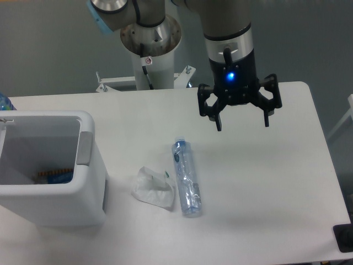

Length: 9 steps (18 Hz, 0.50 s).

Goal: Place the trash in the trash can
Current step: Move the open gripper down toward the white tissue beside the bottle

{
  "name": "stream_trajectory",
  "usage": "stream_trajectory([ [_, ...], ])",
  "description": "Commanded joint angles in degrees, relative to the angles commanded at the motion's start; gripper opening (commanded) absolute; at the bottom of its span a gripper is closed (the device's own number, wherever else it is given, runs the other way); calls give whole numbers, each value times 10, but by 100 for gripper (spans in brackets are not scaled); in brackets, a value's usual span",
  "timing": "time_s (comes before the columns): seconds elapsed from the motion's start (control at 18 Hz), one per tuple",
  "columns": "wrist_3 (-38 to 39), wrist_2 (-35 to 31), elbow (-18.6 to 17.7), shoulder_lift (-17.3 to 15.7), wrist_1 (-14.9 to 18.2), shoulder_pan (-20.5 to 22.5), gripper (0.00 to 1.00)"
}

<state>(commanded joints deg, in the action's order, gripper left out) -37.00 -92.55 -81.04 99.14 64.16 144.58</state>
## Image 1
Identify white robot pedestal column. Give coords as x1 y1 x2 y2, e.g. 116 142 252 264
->
120 15 181 90

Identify clear crushed plastic bottle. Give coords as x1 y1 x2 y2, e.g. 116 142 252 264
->
172 137 202 218

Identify white pedestal base frame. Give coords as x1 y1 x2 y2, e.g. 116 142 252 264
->
95 65 196 93

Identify black table clamp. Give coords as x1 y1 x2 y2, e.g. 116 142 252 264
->
333 224 352 253

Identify snack packet in trash can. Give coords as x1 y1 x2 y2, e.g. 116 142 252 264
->
32 168 74 184

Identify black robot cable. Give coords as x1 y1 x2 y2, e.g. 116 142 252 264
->
139 43 154 91

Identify blue water bottle at edge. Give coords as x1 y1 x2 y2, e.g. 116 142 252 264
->
0 93 16 110

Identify white frame at right edge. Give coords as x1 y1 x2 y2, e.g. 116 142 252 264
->
327 94 352 142

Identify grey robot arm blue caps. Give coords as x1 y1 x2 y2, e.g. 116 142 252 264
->
87 1 282 129

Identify white plastic trash can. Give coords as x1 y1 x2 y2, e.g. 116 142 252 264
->
1 110 108 226

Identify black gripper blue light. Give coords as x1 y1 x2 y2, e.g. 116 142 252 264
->
197 51 283 132

